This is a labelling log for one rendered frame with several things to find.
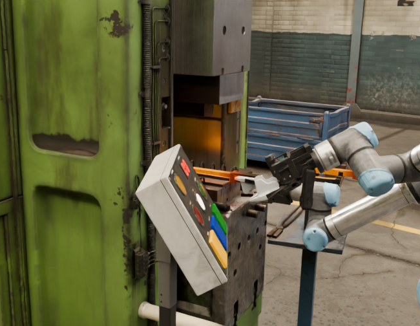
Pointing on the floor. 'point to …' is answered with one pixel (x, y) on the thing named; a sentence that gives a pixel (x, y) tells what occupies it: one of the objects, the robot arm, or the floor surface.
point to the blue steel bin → (291, 125)
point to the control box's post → (167, 293)
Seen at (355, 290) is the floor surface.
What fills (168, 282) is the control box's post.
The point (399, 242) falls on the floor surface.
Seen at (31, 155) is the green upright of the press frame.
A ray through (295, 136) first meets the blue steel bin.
